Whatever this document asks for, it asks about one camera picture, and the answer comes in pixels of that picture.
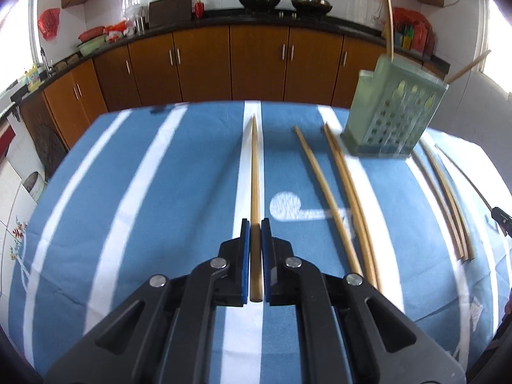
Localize window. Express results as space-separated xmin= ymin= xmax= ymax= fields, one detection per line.
xmin=0 ymin=0 xmax=41 ymax=91
xmin=482 ymin=0 xmax=512 ymax=100

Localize green perforated chopstick holder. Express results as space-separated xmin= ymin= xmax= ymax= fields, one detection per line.
xmin=341 ymin=57 xmax=449 ymax=160

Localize dark wooden cutting board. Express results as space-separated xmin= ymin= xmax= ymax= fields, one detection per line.
xmin=149 ymin=0 xmax=193 ymax=28

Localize red and white plastic bag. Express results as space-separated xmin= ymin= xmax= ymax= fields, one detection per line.
xmin=104 ymin=20 xmax=137 ymax=43

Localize green basin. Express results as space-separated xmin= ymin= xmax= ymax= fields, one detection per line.
xmin=78 ymin=37 xmax=108 ymax=57

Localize white bucket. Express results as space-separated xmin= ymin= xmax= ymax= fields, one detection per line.
xmin=22 ymin=171 xmax=48 ymax=201

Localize black kitchen countertop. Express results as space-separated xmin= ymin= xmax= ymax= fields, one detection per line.
xmin=10 ymin=8 xmax=451 ymax=102

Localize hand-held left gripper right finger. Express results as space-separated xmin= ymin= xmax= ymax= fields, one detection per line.
xmin=261 ymin=218 xmax=468 ymax=384

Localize wooden lower kitchen cabinets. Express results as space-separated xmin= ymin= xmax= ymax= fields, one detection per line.
xmin=18 ymin=24 xmax=441 ymax=153

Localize dark pot with lid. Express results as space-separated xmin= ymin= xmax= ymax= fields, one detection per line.
xmin=291 ymin=0 xmax=334 ymax=12

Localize gas stove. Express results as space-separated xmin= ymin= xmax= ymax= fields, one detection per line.
xmin=236 ymin=6 xmax=337 ymax=19

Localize metal faucet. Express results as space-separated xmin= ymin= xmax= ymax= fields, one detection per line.
xmin=40 ymin=47 xmax=54 ymax=76

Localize red basin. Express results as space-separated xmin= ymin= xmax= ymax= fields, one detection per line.
xmin=78 ymin=26 xmax=107 ymax=43

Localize blue white striped tablecloth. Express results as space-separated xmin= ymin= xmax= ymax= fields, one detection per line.
xmin=8 ymin=100 xmax=512 ymax=384

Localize large red plastic bag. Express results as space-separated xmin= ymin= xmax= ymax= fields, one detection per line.
xmin=392 ymin=7 xmax=435 ymax=54

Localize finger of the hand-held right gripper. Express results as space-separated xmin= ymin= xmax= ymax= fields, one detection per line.
xmin=491 ymin=207 xmax=512 ymax=236

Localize white floral cabinet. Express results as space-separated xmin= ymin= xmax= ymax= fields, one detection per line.
xmin=0 ymin=104 xmax=49 ymax=284

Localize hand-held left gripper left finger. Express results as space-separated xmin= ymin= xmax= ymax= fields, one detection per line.
xmin=44 ymin=218 xmax=252 ymax=384

